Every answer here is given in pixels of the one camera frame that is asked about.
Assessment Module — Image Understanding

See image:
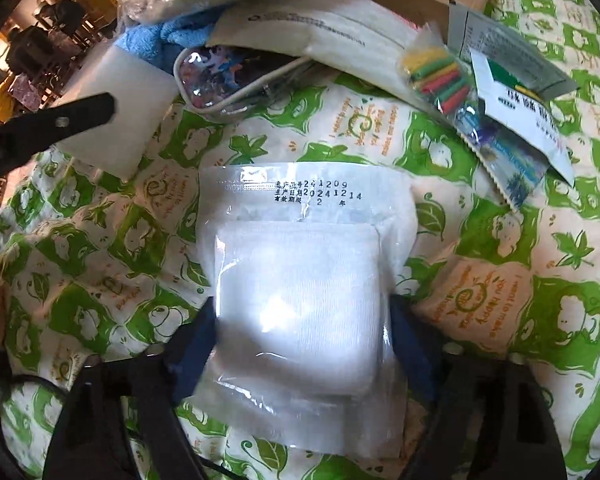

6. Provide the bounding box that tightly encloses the white and green sachet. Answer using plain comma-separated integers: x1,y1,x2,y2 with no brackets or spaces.
469,50,577,190

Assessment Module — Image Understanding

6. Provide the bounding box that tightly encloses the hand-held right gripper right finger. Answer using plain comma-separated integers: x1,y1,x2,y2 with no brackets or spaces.
389,295,569,480

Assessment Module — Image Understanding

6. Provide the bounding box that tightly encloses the white gauze packet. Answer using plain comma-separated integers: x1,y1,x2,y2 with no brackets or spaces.
198,162,419,461

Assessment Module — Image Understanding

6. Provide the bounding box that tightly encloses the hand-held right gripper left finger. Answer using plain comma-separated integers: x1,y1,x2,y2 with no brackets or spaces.
42,299,218,480

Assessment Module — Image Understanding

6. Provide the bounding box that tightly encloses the black cable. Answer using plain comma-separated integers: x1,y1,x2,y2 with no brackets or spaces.
7,372,88,401

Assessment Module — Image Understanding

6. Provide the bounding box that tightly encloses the clear cartoon pouch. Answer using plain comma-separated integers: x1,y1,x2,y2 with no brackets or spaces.
174,45,312,122

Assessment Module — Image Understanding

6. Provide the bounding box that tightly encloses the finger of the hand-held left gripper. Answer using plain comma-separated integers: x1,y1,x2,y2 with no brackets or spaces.
0,92,117,191

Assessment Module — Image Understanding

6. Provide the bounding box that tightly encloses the silver sachet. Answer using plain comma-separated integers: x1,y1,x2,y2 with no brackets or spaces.
447,2,579,95

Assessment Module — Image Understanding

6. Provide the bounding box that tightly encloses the blue printed sachet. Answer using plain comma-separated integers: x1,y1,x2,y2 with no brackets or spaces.
454,105,550,212

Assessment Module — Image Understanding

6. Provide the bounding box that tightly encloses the blue towel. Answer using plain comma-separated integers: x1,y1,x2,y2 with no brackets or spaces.
114,16,231,70

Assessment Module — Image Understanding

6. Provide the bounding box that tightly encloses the green printed quilt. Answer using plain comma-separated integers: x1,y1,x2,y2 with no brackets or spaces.
0,0,600,480

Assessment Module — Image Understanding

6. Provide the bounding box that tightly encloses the white foam block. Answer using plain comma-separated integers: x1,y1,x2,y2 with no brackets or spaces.
52,44,182,179

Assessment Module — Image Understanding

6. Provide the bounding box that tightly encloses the bag of colourful sticks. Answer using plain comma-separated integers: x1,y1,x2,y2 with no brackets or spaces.
397,22,475,117

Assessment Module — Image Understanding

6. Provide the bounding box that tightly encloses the white paper packet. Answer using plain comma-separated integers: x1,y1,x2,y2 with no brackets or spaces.
209,0,433,113

